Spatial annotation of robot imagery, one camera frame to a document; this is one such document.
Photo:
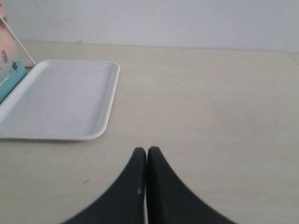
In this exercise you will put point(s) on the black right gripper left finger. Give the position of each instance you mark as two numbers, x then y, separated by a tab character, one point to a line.
123	201

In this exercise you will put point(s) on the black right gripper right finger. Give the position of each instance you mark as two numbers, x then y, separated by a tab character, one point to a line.
170	201

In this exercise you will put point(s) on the pink teal book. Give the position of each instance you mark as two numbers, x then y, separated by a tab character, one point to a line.
12	68

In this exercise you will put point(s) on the white plastic tray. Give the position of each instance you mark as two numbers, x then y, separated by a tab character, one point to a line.
61	100

